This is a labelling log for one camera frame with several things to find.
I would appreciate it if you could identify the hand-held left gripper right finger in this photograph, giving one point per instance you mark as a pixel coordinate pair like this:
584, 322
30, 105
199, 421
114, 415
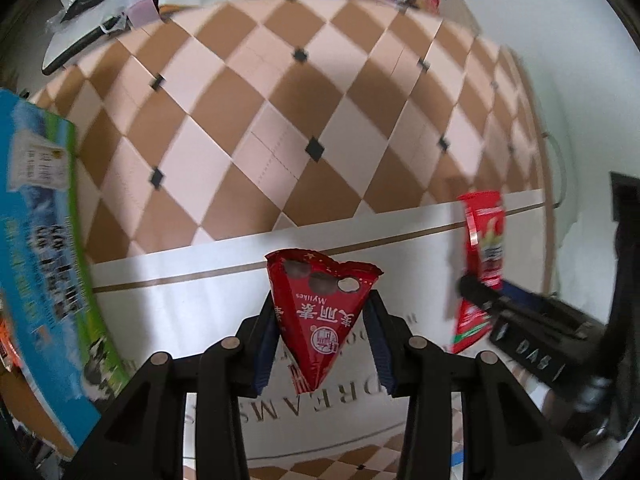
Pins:
382, 355

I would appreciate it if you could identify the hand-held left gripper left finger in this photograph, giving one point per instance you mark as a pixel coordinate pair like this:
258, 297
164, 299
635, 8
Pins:
265, 350

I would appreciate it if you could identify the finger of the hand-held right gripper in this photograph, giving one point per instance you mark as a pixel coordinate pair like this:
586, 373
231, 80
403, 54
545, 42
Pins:
525, 297
480, 295

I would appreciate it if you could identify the red crown snack packet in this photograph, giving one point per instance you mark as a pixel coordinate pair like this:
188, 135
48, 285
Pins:
487, 240

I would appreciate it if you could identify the red triangular snack packet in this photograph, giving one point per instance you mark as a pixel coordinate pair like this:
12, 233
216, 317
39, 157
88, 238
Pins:
320, 320

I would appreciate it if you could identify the blue cardboard box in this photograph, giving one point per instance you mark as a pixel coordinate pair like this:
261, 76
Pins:
45, 260

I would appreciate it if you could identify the orange snack packet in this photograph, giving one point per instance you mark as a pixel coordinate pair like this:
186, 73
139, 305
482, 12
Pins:
6, 340

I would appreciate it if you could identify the black object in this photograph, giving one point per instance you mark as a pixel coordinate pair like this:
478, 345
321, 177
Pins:
625, 195

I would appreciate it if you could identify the brown pink checkered mat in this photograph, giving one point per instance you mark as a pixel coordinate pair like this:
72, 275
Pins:
240, 110

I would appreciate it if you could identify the lilac pad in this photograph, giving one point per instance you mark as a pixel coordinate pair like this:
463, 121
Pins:
142, 10

